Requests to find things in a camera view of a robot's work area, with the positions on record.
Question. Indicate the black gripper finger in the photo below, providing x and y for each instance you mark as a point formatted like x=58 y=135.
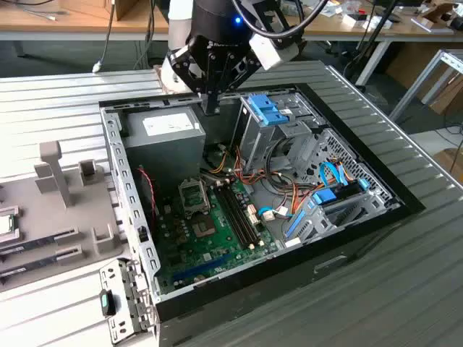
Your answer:
x=235 y=72
x=193 y=68

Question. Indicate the silver CPU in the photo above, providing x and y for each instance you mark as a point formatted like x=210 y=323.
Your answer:
x=5 y=225

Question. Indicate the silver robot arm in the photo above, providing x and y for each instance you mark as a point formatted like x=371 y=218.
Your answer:
x=177 y=25

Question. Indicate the CPU socket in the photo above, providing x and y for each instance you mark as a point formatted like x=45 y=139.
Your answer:
x=204 y=227

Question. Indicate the blue plastic drive latch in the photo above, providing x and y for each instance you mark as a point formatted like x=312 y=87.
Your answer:
x=267 y=108

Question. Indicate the metal optical drive cage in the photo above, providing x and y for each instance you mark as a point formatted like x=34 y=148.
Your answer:
x=260 y=144

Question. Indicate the grey power supply unit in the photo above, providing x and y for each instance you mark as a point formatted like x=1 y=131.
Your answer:
x=162 y=152

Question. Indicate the brown cardboard box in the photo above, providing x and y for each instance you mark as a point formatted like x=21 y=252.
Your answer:
x=450 y=162
x=123 y=9
x=448 y=95

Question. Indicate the small white box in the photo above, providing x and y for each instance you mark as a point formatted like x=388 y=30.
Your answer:
x=352 y=21

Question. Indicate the white orange board power connector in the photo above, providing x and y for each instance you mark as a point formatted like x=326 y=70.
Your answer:
x=253 y=214

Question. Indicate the black RAM slot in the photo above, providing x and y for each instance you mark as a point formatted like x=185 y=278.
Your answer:
x=246 y=217
x=237 y=217
x=232 y=217
x=241 y=217

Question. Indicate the black stand pole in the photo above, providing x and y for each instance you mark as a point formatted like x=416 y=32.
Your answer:
x=375 y=28

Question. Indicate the blue disk carrier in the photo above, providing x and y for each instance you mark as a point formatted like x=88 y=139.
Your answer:
x=323 y=198

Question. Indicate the metal disk bay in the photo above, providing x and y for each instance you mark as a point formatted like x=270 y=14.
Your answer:
x=314 y=220

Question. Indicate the grey parts rack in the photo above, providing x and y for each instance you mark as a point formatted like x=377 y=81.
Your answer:
x=83 y=206

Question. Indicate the green motherboard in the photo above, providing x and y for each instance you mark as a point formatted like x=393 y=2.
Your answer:
x=217 y=249

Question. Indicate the black square chipset chip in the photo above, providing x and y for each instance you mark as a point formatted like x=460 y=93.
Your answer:
x=174 y=259

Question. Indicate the blue expansion slot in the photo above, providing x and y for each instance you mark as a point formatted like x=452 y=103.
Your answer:
x=202 y=269

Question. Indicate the silver coin battery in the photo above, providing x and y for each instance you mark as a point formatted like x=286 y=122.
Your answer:
x=199 y=278

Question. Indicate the black PC case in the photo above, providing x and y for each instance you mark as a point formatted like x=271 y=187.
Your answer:
x=253 y=289

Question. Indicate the RAM stick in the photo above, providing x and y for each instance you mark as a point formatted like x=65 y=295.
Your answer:
x=29 y=265
x=32 y=243

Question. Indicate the teal plastic latch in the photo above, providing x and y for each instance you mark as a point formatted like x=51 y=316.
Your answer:
x=105 y=303

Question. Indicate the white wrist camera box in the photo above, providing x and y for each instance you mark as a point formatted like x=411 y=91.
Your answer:
x=271 y=52

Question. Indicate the aluminium profile frame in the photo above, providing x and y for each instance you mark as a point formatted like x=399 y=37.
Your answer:
x=415 y=85

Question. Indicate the metal card retention bracket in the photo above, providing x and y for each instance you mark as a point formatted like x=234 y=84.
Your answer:
x=124 y=289

